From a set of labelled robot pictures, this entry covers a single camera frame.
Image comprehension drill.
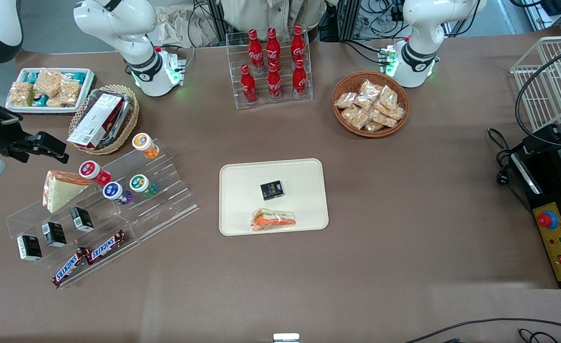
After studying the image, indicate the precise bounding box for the green gum bottle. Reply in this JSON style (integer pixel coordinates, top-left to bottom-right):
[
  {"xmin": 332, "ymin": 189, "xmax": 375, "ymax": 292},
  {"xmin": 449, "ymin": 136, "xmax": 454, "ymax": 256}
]
[{"xmin": 129, "ymin": 174, "xmax": 158, "ymax": 199}]

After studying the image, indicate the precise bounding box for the red gum bottle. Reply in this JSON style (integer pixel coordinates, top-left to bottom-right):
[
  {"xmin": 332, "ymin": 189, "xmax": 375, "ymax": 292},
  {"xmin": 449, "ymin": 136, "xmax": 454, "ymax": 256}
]
[{"xmin": 79, "ymin": 161, "xmax": 112, "ymax": 187}]

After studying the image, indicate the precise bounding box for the white rectangular snack tray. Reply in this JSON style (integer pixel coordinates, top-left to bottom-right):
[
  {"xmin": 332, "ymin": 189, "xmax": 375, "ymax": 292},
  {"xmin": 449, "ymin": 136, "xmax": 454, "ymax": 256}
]
[{"xmin": 5, "ymin": 68, "xmax": 95, "ymax": 114}]

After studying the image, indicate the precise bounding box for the purple gum bottle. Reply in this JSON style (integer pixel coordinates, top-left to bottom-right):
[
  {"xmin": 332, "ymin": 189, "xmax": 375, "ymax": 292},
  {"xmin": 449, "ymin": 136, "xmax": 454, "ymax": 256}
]
[{"xmin": 102, "ymin": 182, "xmax": 133, "ymax": 206}]

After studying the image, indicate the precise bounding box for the orange gum bottle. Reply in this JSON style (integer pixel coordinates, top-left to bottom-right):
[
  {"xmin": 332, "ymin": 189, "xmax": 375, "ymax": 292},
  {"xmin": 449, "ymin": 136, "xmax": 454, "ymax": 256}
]
[{"xmin": 132, "ymin": 133, "xmax": 160, "ymax": 160}]

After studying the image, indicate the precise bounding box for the beige serving tray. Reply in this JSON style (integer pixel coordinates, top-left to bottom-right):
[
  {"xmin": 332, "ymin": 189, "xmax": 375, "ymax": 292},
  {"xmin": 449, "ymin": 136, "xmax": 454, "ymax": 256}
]
[{"xmin": 219, "ymin": 158, "xmax": 330, "ymax": 237}]

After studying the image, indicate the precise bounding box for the wrapped white bread sandwich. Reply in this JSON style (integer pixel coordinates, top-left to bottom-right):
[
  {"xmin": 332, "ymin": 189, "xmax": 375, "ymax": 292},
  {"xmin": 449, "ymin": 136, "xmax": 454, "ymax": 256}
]
[{"xmin": 42, "ymin": 170, "xmax": 91, "ymax": 214}]

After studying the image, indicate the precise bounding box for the rice cracker snack pack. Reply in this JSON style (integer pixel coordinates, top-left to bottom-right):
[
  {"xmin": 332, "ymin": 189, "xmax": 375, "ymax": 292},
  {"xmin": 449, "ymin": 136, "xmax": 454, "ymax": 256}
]
[
  {"xmin": 10, "ymin": 81, "xmax": 36, "ymax": 107},
  {"xmin": 58, "ymin": 80, "xmax": 82, "ymax": 107},
  {"xmin": 34, "ymin": 70, "xmax": 64, "ymax": 96}
]

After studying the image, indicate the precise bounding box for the red white chocolate box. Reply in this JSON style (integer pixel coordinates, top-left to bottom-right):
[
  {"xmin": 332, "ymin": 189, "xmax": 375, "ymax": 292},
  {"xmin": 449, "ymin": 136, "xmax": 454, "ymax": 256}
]
[{"xmin": 66, "ymin": 92, "xmax": 125, "ymax": 150}]

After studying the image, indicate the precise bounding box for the black yellow control box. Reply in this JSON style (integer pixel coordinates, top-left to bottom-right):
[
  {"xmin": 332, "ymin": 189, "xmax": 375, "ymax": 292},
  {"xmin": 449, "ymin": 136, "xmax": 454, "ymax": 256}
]
[{"xmin": 508, "ymin": 145, "xmax": 561, "ymax": 290}]

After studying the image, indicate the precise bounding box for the clear acrylic step stand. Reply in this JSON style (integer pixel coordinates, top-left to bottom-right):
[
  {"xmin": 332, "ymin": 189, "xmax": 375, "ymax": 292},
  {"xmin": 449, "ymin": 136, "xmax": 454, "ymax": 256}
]
[
  {"xmin": 98, "ymin": 139, "xmax": 200, "ymax": 242},
  {"xmin": 6, "ymin": 181, "xmax": 141, "ymax": 289}
]

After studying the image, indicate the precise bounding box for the red emergency stop button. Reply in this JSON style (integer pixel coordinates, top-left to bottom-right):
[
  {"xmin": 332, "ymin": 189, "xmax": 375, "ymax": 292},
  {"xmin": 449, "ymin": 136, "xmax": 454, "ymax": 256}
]
[{"xmin": 536, "ymin": 209, "xmax": 559, "ymax": 231}]

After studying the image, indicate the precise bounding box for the small black box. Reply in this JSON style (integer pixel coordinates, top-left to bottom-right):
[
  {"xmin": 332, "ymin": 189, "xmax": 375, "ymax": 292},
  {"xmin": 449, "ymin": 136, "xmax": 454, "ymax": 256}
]
[
  {"xmin": 17, "ymin": 234, "xmax": 43, "ymax": 262},
  {"xmin": 260, "ymin": 180, "xmax": 285, "ymax": 201},
  {"xmin": 41, "ymin": 222, "xmax": 67, "ymax": 248},
  {"xmin": 70, "ymin": 206, "xmax": 94, "ymax": 233}
]

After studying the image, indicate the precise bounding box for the oval wicker basket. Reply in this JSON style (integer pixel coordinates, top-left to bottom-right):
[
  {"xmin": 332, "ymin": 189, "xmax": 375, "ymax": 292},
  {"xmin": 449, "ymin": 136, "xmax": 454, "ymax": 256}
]
[{"xmin": 69, "ymin": 84, "xmax": 140, "ymax": 156}]

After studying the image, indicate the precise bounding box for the Snickers bar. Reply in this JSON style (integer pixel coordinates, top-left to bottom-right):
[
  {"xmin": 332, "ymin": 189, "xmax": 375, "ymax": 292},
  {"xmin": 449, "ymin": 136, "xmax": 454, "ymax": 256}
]
[
  {"xmin": 51, "ymin": 247, "xmax": 91, "ymax": 287},
  {"xmin": 86, "ymin": 230, "xmax": 127, "ymax": 264}
]

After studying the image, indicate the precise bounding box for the crumpled beige cloth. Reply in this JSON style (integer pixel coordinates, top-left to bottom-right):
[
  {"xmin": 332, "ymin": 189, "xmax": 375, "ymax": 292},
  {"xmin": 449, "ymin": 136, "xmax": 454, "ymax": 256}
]
[{"xmin": 148, "ymin": 6, "xmax": 224, "ymax": 49}]

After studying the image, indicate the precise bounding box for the round wicker basket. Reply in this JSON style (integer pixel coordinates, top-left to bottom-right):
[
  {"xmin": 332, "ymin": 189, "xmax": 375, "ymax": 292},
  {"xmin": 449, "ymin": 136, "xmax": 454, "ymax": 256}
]
[{"xmin": 332, "ymin": 71, "xmax": 410, "ymax": 139}]

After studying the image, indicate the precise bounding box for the red Coca-Cola bottle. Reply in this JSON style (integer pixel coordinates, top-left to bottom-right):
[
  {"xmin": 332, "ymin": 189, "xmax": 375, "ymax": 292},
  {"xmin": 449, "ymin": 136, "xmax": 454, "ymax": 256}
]
[
  {"xmin": 266, "ymin": 62, "xmax": 283, "ymax": 101},
  {"xmin": 292, "ymin": 59, "xmax": 308, "ymax": 99},
  {"xmin": 240, "ymin": 64, "xmax": 258, "ymax": 104},
  {"xmin": 247, "ymin": 29, "xmax": 265, "ymax": 75},
  {"xmin": 265, "ymin": 27, "xmax": 282, "ymax": 72},
  {"xmin": 290, "ymin": 25, "xmax": 306, "ymax": 67}
]

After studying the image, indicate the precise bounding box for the wrapped ham vegetable sandwich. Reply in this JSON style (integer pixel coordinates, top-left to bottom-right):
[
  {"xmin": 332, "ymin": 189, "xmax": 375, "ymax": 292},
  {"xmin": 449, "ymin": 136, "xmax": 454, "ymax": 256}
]
[{"xmin": 250, "ymin": 208, "xmax": 297, "ymax": 232}]

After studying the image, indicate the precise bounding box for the clear acrylic bottle rack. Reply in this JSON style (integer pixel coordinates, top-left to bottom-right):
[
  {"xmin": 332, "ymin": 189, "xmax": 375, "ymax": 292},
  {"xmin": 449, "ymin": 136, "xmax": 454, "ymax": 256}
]
[{"xmin": 225, "ymin": 26, "xmax": 315, "ymax": 111}]

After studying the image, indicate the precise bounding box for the person behind table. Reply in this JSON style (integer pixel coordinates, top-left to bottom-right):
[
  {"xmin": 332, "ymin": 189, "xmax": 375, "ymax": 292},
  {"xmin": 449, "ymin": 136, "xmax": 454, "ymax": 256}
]
[{"xmin": 217, "ymin": 0, "xmax": 327, "ymax": 44}]

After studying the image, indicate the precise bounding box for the black cable with plug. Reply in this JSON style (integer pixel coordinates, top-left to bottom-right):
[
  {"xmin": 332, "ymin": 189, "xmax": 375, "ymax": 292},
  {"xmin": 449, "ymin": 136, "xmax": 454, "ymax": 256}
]
[{"xmin": 487, "ymin": 127, "xmax": 532, "ymax": 215}]

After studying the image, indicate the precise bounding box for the thick black gripper cable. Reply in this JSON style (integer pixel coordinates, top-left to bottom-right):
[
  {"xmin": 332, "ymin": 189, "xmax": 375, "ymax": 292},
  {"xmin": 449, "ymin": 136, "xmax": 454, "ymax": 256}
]
[{"xmin": 515, "ymin": 42, "xmax": 561, "ymax": 149}]

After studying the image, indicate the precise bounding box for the white wire basket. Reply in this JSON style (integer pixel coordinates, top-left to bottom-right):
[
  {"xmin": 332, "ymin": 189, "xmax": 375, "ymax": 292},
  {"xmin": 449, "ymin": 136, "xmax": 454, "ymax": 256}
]
[{"xmin": 509, "ymin": 35, "xmax": 561, "ymax": 132}]

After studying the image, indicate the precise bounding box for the long thin black cable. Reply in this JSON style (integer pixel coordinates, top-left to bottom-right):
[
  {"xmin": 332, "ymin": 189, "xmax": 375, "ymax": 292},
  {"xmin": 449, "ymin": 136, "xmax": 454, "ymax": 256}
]
[{"xmin": 403, "ymin": 318, "xmax": 561, "ymax": 343}]

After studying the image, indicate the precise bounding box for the looped black cable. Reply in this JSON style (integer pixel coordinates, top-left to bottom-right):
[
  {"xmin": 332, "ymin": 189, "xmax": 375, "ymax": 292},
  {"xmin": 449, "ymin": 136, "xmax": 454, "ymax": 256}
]
[{"xmin": 518, "ymin": 328, "xmax": 561, "ymax": 343}]

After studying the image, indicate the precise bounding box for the aluminium frame post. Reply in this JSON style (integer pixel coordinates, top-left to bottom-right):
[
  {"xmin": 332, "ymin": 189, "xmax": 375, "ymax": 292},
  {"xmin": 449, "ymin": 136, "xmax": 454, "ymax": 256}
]
[{"xmin": 337, "ymin": 0, "xmax": 363, "ymax": 42}]

